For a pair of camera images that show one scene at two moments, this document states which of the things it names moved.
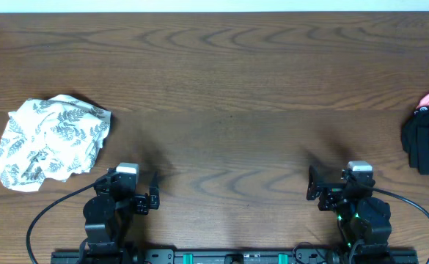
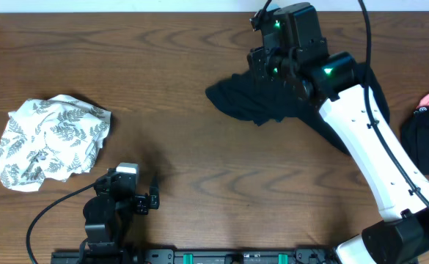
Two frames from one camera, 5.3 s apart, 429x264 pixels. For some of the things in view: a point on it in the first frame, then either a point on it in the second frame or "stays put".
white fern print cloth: x=56 y=137 stays put
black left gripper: x=141 y=203 stays put
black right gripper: x=332 y=191 to x=257 y=59
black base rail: x=235 y=256 stays put
